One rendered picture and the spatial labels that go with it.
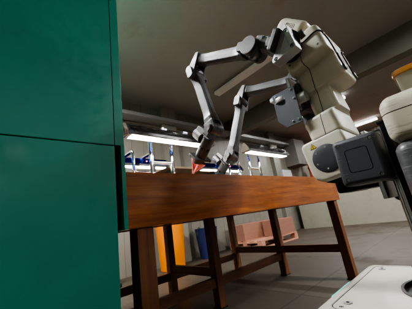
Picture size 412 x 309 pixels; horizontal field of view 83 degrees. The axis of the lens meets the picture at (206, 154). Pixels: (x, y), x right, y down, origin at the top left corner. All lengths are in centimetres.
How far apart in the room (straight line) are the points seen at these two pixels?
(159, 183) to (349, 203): 588
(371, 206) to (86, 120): 608
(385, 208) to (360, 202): 45
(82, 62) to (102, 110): 17
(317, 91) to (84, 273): 99
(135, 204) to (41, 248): 28
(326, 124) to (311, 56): 27
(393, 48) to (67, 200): 419
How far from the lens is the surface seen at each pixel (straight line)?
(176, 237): 344
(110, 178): 76
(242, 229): 445
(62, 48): 91
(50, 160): 73
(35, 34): 91
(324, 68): 107
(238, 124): 147
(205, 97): 119
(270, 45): 99
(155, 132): 131
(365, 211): 642
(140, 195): 83
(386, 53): 433
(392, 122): 76
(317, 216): 679
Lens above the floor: 57
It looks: 16 degrees up
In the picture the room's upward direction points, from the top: 9 degrees counter-clockwise
